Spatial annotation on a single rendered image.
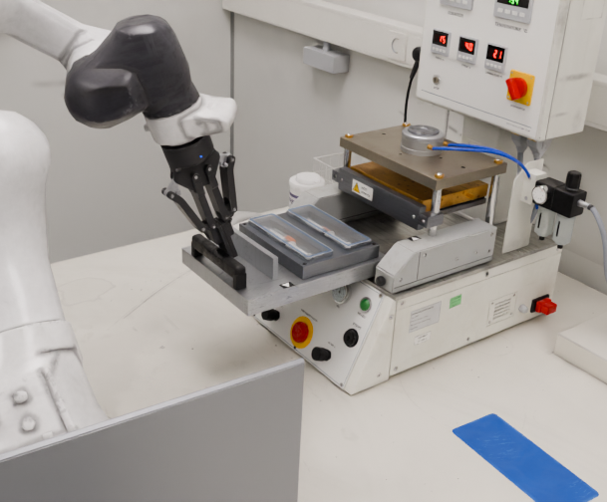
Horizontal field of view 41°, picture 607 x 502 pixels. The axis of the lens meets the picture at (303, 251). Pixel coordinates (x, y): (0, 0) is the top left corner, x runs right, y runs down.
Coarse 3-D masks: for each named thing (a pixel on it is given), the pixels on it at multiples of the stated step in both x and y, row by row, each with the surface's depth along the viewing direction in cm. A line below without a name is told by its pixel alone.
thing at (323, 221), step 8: (296, 208) 153; (304, 208) 153; (312, 208) 153; (304, 216) 150; (312, 216) 150; (320, 216) 150; (328, 216) 150; (312, 224) 147; (320, 224) 147; (328, 224) 147; (336, 224) 147; (344, 224) 147; (328, 232) 144; (336, 232) 144; (344, 232) 144; (352, 232) 144; (344, 240) 141; (352, 240) 141; (360, 240) 141
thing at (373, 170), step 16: (368, 176) 155; (384, 176) 154; (400, 176) 155; (400, 192) 149; (416, 192) 148; (432, 192) 148; (448, 192) 148; (464, 192) 150; (480, 192) 153; (448, 208) 150; (464, 208) 152
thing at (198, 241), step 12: (192, 240) 139; (204, 240) 137; (192, 252) 140; (204, 252) 136; (216, 252) 134; (216, 264) 134; (228, 264) 131; (240, 264) 130; (240, 276) 130; (240, 288) 131
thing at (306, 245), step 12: (264, 216) 149; (276, 216) 149; (264, 228) 144; (276, 228) 144; (288, 228) 145; (288, 240) 140; (300, 240) 140; (312, 240) 141; (300, 252) 136; (312, 252) 136; (324, 252) 137
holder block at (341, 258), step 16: (240, 224) 148; (256, 240) 144; (272, 240) 142; (320, 240) 143; (288, 256) 137; (336, 256) 137; (352, 256) 139; (368, 256) 142; (304, 272) 134; (320, 272) 136
